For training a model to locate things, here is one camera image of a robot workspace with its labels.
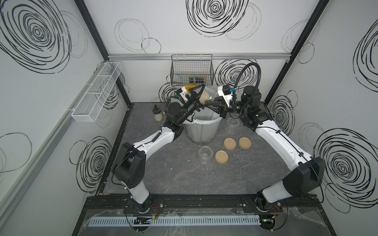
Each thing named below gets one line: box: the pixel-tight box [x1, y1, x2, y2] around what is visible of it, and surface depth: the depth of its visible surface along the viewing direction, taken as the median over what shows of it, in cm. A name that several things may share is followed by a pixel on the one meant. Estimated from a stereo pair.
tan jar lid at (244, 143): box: [238, 136, 252, 150], surface depth 96 cm
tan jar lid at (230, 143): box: [223, 137, 237, 150], surface depth 98 cm
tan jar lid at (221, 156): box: [215, 149, 229, 164], surface depth 91 cm
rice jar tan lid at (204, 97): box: [198, 90, 211, 105], surface depth 67 cm
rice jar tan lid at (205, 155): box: [198, 145, 214, 165], surface depth 88 cm
